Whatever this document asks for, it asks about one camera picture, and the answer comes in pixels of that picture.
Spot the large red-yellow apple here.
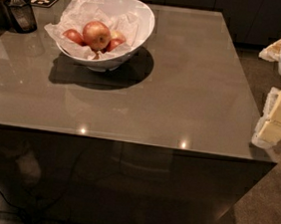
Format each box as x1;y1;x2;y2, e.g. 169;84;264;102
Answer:
83;20;112;52

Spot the right red apple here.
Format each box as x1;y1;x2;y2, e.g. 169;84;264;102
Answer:
105;38;124;52

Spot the red apple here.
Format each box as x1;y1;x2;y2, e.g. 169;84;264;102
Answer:
105;38;124;52
63;29;86;46

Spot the white ceramic bowl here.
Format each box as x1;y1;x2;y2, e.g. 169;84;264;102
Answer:
53;0;158;78

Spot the left red apple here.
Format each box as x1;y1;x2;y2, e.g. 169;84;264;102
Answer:
63;29;86;46

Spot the white crumpled paper liner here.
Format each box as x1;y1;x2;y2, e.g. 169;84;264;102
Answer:
40;0;142;66

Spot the black mesh cup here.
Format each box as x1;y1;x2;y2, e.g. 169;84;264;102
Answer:
7;0;37;34

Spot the black floor cable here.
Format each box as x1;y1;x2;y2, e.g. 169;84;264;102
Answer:
0;157;43;224

